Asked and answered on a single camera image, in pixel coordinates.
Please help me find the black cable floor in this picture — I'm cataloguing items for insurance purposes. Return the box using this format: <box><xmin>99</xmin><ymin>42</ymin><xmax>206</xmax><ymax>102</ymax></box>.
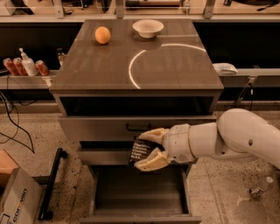
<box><xmin>0</xmin><ymin>90</ymin><xmax>37</xmax><ymax>154</ymax></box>
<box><xmin>248</xmin><ymin>84</ymin><xmax>255</xmax><ymax>111</ymax></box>

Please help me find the black cable left floor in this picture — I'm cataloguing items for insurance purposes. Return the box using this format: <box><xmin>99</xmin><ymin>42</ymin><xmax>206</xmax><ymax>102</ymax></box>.
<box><xmin>0</xmin><ymin>90</ymin><xmax>37</xmax><ymax>154</ymax></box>

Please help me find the red soda can left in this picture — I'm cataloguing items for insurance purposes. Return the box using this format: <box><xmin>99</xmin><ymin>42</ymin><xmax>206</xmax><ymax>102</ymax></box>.
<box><xmin>3</xmin><ymin>58</ymin><xmax>18</xmax><ymax>75</ymax></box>

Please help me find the top grey drawer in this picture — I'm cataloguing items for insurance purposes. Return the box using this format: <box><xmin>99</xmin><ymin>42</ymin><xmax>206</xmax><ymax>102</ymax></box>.
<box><xmin>59</xmin><ymin>115</ymin><xmax>216</xmax><ymax>142</ymax></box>

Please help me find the white folded cloth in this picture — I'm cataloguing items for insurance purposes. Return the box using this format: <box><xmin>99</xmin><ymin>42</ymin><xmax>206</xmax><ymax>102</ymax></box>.
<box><xmin>213</xmin><ymin>63</ymin><xmax>238</xmax><ymax>74</ymax></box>

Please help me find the grey drawer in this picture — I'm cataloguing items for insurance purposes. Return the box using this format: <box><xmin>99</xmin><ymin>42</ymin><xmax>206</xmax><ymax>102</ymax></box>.
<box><xmin>59</xmin><ymin>115</ymin><xmax>216</xmax><ymax>142</ymax></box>
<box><xmin>80</xmin><ymin>165</ymin><xmax>202</xmax><ymax>224</ymax></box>
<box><xmin>77</xmin><ymin>148</ymin><xmax>131</xmax><ymax>165</ymax></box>

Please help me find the bottom grey drawer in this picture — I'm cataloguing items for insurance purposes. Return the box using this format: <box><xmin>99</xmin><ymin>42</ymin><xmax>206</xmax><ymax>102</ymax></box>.
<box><xmin>80</xmin><ymin>165</ymin><xmax>202</xmax><ymax>224</ymax></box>

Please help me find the clear plastic bottle on floor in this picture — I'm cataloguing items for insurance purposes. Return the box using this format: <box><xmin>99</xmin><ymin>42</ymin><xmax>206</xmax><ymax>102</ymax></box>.
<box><xmin>249</xmin><ymin>176</ymin><xmax>274</xmax><ymax>198</ymax></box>

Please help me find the small glass bottle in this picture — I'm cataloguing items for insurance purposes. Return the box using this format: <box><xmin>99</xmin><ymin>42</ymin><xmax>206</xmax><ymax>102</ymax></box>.
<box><xmin>57</xmin><ymin>48</ymin><xmax>65</xmax><ymax>66</ymax></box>

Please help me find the red soda can right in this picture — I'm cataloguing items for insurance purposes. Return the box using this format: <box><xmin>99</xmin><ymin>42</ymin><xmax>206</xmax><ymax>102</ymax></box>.
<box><xmin>35</xmin><ymin>60</ymin><xmax>50</xmax><ymax>76</ymax></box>

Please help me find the orange fruit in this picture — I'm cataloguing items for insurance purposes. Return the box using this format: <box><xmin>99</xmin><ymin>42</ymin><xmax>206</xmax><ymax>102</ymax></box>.
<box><xmin>94</xmin><ymin>26</ymin><xmax>111</xmax><ymax>45</ymax></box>

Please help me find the black cable right floor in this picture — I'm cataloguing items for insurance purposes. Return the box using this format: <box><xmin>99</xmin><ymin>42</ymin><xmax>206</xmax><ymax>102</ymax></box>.
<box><xmin>248</xmin><ymin>84</ymin><xmax>255</xmax><ymax>111</ymax></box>

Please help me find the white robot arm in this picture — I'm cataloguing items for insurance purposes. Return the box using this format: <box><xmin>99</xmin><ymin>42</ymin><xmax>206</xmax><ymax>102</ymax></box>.
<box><xmin>129</xmin><ymin>108</ymin><xmax>280</xmax><ymax>172</ymax></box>

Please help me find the white pump bottle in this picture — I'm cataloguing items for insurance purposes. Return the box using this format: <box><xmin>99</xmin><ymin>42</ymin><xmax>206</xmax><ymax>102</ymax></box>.
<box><xmin>19</xmin><ymin>48</ymin><xmax>38</xmax><ymax>77</ymax></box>

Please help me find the red soda can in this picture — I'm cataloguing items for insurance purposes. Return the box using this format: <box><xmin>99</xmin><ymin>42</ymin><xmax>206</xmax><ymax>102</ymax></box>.
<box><xmin>3</xmin><ymin>58</ymin><xmax>18</xmax><ymax>75</ymax></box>
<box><xmin>13</xmin><ymin>58</ymin><xmax>27</xmax><ymax>76</ymax></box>
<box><xmin>35</xmin><ymin>60</ymin><xmax>50</xmax><ymax>76</ymax></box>

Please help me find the cardboard box with print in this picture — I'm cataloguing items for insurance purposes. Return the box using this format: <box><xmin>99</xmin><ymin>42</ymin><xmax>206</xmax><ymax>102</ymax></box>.
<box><xmin>0</xmin><ymin>150</ymin><xmax>42</xmax><ymax>224</ymax></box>

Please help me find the red soda can middle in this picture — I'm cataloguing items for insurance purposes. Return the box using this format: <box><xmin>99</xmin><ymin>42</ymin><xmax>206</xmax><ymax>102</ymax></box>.
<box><xmin>13</xmin><ymin>58</ymin><xmax>27</xmax><ymax>76</ymax></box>

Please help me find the grey drawer cabinet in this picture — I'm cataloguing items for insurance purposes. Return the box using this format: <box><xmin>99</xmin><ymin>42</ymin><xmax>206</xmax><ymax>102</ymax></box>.
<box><xmin>49</xmin><ymin>18</ymin><xmax>225</xmax><ymax>224</ymax></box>

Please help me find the white bowl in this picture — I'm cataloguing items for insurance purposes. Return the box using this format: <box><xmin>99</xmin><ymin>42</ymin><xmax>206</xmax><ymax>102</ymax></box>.
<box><xmin>132</xmin><ymin>19</ymin><xmax>164</xmax><ymax>39</ymax></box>

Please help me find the black metal bar stand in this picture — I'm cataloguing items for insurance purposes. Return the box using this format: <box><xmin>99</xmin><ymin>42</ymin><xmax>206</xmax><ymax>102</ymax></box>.
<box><xmin>38</xmin><ymin>148</ymin><xmax>67</xmax><ymax>221</ymax></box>

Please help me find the middle grey drawer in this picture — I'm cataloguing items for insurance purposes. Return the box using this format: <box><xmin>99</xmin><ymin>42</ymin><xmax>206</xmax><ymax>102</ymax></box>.
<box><xmin>77</xmin><ymin>148</ymin><xmax>131</xmax><ymax>165</ymax></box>

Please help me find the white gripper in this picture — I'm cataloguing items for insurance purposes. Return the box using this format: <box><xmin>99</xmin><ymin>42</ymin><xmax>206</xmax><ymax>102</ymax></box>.
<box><xmin>135</xmin><ymin>124</ymin><xmax>195</xmax><ymax>172</ymax></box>

